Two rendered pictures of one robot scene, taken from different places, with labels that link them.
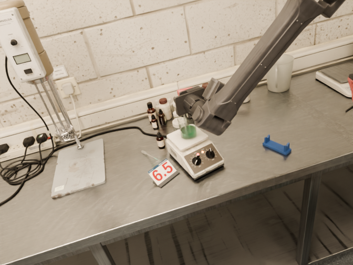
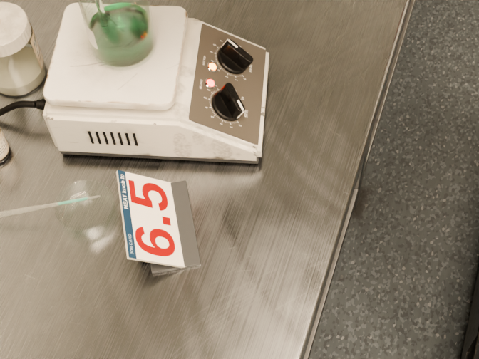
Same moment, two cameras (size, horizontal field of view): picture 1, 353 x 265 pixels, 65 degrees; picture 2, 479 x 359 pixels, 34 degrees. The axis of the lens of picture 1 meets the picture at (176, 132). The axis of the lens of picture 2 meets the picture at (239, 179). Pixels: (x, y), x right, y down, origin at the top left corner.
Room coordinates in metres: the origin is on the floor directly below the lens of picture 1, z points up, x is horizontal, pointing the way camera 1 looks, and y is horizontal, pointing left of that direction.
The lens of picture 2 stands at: (0.51, 0.34, 1.40)
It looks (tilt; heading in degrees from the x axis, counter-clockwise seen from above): 58 degrees down; 300
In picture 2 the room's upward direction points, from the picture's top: 4 degrees counter-clockwise
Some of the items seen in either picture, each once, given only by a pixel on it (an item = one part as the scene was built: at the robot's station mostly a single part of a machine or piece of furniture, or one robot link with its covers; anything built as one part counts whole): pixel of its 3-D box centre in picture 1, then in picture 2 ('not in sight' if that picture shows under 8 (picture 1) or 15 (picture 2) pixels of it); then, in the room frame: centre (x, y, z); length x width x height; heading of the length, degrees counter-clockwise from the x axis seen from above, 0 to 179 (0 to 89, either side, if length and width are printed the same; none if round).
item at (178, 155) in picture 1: (192, 149); (151, 84); (0.82, -0.04, 0.79); 0.22 x 0.13 x 0.08; 22
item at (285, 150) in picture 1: (276, 143); not in sight; (0.78, -0.35, 0.77); 0.10 x 0.03 x 0.04; 33
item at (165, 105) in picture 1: (164, 109); not in sight; (1.16, 0.03, 0.80); 0.06 x 0.06 x 0.10
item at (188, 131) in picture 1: (188, 126); (118, 15); (0.84, -0.05, 0.88); 0.07 x 0.06 x 0.08; 105
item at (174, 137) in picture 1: (187, 136); (117, 54); (0.84, -0.03, 0.83); 0.12 x 0.12 x 0.01; 22
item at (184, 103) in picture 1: (194, 104); not in sight; (0.75, -0.07, 1.01); 0.10 x 0.07 x 0.07; 107
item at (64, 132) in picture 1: (53, 108); not in sight; (0.93, 0.41, 1.02); 0.07 x 0.07 x 0.25
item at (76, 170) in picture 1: (80, 164); not in sight; (0.92, 0.41, 0.76); 0.30 x 0.20 x 0.01; 8
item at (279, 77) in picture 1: (278, 74); not in sight; (1.21, -0.54, 0.82); 0.18 x 0.13 x 0.15; 150
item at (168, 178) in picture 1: (163, 172); (158, 217); (0.75, 0.07, 0.77); 0.09 x 0.06 x 0.04; 127
